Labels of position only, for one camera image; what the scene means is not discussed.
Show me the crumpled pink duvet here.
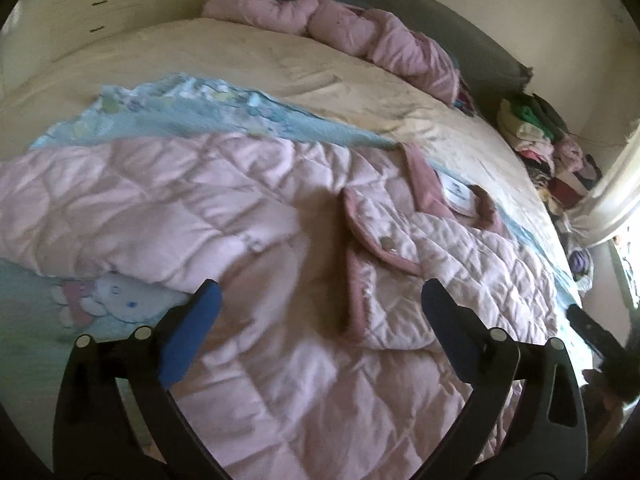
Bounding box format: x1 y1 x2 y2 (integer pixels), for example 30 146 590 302
202 0 461 106

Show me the bed with cream sheet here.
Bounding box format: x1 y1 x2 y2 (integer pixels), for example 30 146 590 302
0 17 576 281

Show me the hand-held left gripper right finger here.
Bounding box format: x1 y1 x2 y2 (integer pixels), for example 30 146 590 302
421 277 589 480

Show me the pile of mixed clothes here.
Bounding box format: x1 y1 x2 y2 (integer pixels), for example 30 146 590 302
497 92 606 281

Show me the white curtain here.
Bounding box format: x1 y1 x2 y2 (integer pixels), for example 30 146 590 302
570 125 640 248

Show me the grey headboard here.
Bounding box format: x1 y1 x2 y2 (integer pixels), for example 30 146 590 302
320 0 533 96

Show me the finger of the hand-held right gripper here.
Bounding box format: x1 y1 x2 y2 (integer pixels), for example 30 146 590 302
566 305 612 358

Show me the pink quilted jacket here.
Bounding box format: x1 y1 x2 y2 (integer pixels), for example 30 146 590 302
0 132 561 480

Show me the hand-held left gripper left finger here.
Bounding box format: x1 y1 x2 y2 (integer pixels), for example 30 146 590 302
52 279 223 480

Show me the light blue printed blanket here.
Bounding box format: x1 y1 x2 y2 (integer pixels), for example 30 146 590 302
0 74 596 466

